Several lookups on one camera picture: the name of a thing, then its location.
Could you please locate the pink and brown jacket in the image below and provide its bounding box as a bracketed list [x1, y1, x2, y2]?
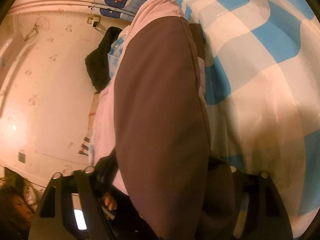
[93, 0, 235, 239]

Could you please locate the person's head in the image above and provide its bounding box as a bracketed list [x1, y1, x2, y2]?
[1, 184, 35, 239]

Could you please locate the black garment on bed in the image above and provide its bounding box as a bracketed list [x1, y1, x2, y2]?
[85, 27, 122, 93]

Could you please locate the blue white checkered plastic sheet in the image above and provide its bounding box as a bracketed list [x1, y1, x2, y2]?
[107, 0, 320, 238]

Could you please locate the wall power outlet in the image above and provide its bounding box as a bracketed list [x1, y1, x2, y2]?
[87, 15, 100, 28]

